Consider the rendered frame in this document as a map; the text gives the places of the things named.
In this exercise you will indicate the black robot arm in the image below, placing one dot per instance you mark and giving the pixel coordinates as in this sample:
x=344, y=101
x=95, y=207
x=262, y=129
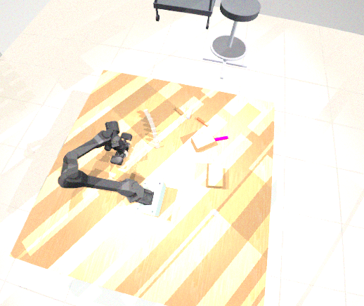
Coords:
x=71, y=177

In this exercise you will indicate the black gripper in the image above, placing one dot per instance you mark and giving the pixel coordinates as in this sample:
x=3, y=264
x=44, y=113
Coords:
x=120, y=155

